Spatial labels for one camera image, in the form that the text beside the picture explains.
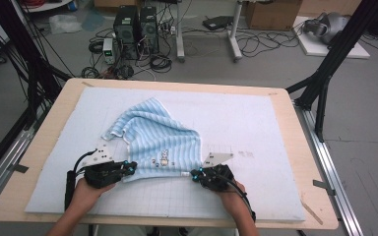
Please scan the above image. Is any person's right hand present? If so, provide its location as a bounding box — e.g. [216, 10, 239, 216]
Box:
[218, 180, 249, 215]

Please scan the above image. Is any clear plastic bag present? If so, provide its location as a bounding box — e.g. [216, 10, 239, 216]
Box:
[48, 13, 83, 35]

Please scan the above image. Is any brown cardboard box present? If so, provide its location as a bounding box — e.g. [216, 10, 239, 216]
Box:
[245, 0, 303, 31]

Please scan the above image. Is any black flat floor device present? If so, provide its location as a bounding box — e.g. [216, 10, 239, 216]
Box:
[202, 15, 234, 31]

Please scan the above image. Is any aluminium floor rail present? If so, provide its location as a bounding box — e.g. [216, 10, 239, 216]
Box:
[293, 101, 365, 236]
[0, 129, 35, 214]

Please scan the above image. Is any coiled black cable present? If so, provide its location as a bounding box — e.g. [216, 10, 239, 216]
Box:
[149, 53, 173, 74]

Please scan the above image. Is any person's left hand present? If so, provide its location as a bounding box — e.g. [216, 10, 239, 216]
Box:
[68, 178, 116, 214]

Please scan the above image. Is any white floor board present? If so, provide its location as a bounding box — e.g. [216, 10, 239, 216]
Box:
[292, 15, 372, 60]

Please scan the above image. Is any grey rounded device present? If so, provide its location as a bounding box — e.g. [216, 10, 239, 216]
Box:
[303, 12, 350, 45]

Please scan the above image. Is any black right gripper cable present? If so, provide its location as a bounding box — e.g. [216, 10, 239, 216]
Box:
[220, 173, 257, 223]

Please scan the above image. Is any tangle of black floor cables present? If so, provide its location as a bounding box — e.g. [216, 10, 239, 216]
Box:
[235, 28, 306, 58]

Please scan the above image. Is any blue striped towel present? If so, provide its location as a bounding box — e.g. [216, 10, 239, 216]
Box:
[100, 96, 204, 183]

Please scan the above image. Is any black metal frame stand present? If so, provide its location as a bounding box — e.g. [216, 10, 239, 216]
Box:
[0, 0, 74, 132]
[284, 0, 378, 144]

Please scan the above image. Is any white metal desk leg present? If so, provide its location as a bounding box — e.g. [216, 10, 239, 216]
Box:
[175, 0, 186, 63]
[227, 0, 244, 63]

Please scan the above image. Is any white foam mat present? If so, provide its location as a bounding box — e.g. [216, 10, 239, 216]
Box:
[24, 86, 307, 222]

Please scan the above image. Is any wooden table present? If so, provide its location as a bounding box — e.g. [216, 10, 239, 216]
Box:
[0, 77, 340, 230]

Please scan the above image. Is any white power supply unit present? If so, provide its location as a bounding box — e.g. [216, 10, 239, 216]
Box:
[101, 37, 116, 65]

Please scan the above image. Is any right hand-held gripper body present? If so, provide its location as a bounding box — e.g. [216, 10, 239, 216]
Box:
[201, 151, 236, 193]

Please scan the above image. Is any black tape piece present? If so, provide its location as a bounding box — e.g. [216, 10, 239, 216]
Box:
[8, 162, 30, 174]

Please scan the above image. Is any tan cardboard box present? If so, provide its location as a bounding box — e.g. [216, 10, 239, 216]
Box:
[298, 0, 363, 18]

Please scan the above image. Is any grey tape piece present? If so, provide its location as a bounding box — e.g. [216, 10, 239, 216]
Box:
[312, 179, 337, 197]

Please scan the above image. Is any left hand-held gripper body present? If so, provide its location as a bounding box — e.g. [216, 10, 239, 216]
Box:
[84, 143, 126, 190]

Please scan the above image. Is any black computer tower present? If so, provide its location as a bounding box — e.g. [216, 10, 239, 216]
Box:
[112, 4, 141, 61]
[139, 5, 160, 55]

